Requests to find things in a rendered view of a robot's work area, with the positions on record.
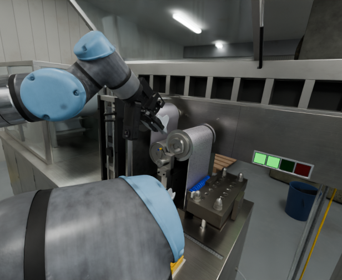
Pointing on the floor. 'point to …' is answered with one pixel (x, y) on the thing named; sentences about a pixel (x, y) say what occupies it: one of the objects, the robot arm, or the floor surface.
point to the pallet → (221, 162)
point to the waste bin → (300, 200)
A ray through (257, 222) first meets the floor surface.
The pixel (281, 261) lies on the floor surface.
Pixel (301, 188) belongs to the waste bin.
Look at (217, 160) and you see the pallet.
